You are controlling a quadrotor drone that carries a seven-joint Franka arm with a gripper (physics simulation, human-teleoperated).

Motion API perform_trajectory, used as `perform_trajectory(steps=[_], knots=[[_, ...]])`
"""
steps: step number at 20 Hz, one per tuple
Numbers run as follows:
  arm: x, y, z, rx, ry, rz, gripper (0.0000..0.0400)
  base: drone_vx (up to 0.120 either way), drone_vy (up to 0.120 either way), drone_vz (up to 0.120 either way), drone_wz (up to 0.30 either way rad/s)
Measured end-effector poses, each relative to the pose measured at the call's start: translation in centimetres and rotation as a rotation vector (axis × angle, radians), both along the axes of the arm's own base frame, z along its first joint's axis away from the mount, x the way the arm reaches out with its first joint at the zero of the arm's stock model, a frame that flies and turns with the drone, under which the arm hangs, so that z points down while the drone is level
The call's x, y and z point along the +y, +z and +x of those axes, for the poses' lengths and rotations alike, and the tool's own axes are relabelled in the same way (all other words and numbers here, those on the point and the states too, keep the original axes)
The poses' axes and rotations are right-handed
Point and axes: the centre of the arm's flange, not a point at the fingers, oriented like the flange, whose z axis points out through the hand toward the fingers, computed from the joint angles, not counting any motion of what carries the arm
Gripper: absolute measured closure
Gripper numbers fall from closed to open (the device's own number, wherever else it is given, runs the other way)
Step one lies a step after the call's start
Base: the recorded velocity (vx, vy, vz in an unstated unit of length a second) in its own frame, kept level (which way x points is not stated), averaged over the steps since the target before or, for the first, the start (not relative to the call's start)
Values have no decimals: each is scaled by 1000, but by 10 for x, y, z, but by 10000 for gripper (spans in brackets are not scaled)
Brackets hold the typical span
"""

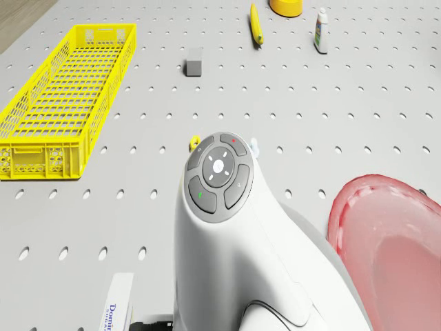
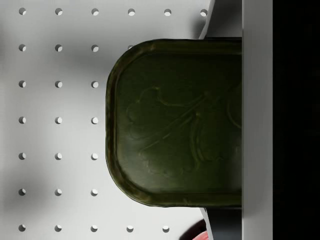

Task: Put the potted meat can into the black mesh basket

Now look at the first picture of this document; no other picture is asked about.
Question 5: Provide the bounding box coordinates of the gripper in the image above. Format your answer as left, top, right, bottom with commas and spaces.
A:
129, 314, 175, 331

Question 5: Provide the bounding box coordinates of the white and yellow carton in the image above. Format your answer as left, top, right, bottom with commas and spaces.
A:
98, 272, 135, 331

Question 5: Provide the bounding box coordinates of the yellow basket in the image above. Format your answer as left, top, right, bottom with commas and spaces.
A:
0, 23, 138, 181

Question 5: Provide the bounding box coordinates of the red plate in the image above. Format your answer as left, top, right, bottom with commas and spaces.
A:
326, 174, 441, 331

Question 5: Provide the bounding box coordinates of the grey cube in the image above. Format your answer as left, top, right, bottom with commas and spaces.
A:
185, 47, 205, 78

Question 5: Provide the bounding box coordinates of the banana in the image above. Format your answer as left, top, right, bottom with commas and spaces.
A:
249, 3, 265, 46

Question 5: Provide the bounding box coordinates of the small white bottle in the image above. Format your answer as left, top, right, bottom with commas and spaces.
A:
313, 7, 329, 55

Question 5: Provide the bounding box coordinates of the yellow bowl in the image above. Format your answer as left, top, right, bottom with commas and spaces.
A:
269, 0, 304, 18

